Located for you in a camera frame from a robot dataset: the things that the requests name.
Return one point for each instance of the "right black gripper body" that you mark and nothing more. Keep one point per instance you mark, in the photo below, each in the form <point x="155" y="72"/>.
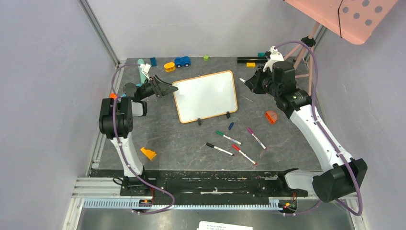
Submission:
<point x="258" y="81"/>

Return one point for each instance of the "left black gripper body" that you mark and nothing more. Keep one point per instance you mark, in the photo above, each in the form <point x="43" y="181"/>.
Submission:
<point x="146" y="90"/>

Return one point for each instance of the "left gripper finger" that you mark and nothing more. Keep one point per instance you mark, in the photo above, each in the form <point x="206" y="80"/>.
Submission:
<point x="163" y="92"/>
<point x="163" y="86"/>

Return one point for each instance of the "white whiteboard wooden frame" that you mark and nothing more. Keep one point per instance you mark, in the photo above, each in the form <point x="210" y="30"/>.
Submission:
<point x="205" y="96"/>

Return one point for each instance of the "blue marker cap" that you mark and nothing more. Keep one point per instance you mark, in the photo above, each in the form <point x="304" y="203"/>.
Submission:
<point x="231" y="125"/>

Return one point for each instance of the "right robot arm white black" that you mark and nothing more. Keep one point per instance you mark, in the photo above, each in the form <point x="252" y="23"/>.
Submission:
<point x="341" y="174"/>

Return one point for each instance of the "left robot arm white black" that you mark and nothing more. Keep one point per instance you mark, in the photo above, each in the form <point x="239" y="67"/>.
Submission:
<point x="116" y="119"/>

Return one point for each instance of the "mint green toy crayon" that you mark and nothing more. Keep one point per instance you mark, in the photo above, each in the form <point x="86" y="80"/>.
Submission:
<point x="141" y="61"/>

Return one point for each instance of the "yellow oval toy brick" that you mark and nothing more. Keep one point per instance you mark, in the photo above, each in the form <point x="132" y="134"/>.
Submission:
<point x="169" y="67"/>

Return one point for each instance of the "dark blue brick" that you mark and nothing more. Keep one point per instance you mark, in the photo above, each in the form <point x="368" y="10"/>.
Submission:
<point x="153" y="61"/>

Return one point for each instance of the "blue toy car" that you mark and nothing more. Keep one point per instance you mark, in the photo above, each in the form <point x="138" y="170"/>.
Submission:
<point x="184" y="61"/>

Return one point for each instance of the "yellow flat brick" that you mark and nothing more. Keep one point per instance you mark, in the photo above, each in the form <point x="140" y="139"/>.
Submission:
<point x="250" y="64"/>

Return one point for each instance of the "orange half-round brick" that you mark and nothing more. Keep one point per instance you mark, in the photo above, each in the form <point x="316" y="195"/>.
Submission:
<point x="271" y="116"/>

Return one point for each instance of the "black cylinder tube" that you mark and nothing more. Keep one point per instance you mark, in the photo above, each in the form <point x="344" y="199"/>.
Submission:
<point x="241" y="60"/>

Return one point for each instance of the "purple capped marker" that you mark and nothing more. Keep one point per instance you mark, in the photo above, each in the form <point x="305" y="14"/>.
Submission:
<point x="256" y="138"/>

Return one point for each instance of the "orange wedge block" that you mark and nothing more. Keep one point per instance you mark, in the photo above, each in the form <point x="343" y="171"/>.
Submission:
<point x="148" y="153"/>

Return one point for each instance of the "green capped marker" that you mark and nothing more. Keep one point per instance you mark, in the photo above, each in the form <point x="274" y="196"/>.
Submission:
<point x="229" y="138"/>

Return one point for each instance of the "black capped marker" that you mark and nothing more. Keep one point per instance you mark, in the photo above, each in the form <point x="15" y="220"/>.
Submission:
<point x="219" y="149"/>

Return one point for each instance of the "red capped marker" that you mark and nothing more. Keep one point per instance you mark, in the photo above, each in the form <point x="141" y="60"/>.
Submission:
<point x="244" y="154"/>

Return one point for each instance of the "pink music stand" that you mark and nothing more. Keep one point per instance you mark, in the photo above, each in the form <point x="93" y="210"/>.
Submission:
<point x="336" y="26"/>

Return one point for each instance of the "white paper sheet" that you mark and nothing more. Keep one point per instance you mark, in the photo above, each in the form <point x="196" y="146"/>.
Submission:
<point x="206" y="225"/>

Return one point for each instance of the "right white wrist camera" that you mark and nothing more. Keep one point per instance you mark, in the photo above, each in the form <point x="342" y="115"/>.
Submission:
<point x="273" y="56"/>

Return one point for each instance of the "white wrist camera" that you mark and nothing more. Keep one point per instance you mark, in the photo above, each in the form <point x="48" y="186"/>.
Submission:
<point x="273" y="56"/>
<point x="144" y="72"/>

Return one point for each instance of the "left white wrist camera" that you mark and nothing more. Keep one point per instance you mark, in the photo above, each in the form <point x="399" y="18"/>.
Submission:
<point x="144" y="72"/>

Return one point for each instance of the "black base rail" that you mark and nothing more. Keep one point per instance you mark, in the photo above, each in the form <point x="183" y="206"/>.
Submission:
<point x="204" y="187"/>

